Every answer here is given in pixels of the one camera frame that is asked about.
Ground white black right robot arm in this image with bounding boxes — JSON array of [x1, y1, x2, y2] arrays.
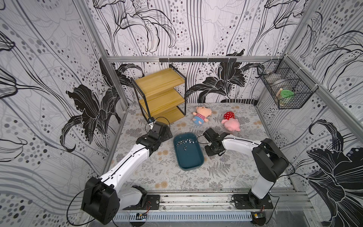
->
[[203, 128, 290, 201]]

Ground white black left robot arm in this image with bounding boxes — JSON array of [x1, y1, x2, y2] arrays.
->
[[81, 120, 173, 225]]

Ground teal plastic storage tray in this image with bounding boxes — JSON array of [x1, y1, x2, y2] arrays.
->
[[173, 132, 204, 171]]

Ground pink pig plush red dress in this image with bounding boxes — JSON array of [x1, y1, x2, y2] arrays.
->
[[221, 112, 241, 132]]

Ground floral table mat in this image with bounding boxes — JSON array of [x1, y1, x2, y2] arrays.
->
[[123, 103, 267, 191]]

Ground peach pig plush blue trousers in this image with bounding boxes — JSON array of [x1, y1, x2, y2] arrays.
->
[[192, 107, 212, 125]]

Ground wooden three-tier shelf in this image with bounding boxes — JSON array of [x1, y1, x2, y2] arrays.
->
[[131, 64, 187, 124]]

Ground green round lid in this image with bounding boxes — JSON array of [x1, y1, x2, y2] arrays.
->
[[280, 89, 295, 99]]

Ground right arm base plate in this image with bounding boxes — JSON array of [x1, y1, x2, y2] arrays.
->
[[231, 194, 274, 210]]

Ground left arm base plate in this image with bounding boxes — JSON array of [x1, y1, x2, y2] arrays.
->
[[123, 194, 160, 211]]

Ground aluminium front rail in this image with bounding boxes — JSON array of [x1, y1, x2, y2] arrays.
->
[[148, 190, 313, 212]]

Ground white slotted cable duct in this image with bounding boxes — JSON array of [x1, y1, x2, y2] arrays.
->
[[113, 211, 252, 222]]

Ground black wire wall basket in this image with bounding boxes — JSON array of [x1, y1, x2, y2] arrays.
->
[[257, 59, 318, 109]]

